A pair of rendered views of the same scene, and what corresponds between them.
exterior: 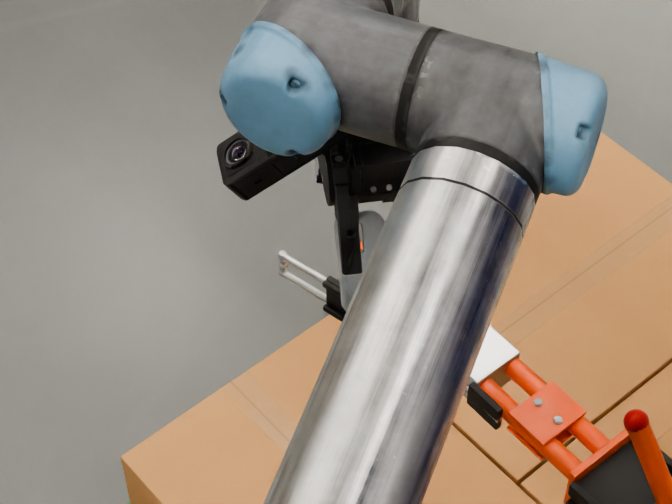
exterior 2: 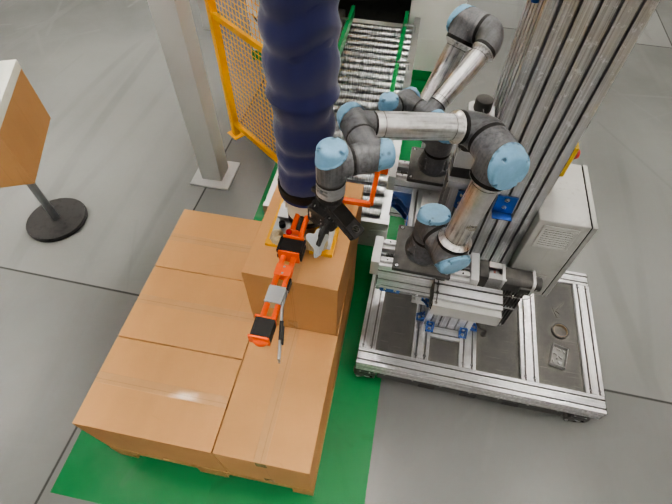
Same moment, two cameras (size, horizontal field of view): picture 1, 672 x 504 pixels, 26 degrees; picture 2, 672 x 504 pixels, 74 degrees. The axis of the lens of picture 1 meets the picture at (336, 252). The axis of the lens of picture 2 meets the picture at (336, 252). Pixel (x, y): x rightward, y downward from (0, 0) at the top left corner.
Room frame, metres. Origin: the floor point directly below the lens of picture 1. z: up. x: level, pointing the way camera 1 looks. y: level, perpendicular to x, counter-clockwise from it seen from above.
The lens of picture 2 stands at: (1.25, 0.60, 2.44)
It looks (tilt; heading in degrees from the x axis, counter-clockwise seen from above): 54 degrees down; 230
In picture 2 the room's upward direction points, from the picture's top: 2 degrees clockwise
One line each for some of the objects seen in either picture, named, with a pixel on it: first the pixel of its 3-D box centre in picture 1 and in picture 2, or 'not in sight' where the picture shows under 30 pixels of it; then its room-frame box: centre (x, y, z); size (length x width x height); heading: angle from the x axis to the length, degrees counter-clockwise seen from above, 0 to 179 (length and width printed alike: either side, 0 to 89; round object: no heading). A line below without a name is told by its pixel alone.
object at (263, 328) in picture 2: not in sight; (262, 329); (1.00, -0.06, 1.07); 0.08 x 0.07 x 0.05; 39
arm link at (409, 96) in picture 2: not in sight; (408, 101); (0.05, -0.40, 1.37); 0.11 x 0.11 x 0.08; 3
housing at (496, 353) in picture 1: (475, 358); (275, 297); (0.89, -0.15, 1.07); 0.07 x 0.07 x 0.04; 39
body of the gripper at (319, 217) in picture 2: (372, 127); (328, 207); (0.75, -0.03, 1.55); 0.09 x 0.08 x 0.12; 99
